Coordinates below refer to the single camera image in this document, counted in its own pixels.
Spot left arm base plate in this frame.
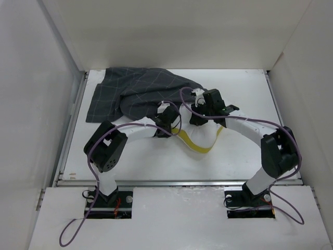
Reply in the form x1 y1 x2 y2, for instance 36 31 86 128
87 190 133 219

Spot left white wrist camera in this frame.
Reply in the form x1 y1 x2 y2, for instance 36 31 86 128
157 101 170 114

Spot white pillow yellow edge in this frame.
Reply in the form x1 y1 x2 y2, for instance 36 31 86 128
171 105 226 154

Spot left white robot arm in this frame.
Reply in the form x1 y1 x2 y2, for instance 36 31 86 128
83 103 181 207

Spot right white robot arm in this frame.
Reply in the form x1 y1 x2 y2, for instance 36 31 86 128
188 89 302 207

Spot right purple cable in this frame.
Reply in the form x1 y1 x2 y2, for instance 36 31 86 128
180 87 304 225

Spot left aluminium frame rail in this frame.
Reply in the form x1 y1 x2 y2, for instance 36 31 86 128
36 71 89 211

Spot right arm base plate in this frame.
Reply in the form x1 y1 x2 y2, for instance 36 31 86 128
223 189 275 219

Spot front white foam board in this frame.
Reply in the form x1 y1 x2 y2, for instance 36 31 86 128
30 186 331 249

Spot dark grey checked pillowcase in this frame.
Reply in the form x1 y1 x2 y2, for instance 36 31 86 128
85 67 209 124

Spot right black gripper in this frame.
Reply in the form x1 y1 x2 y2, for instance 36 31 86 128
189 101 214 126

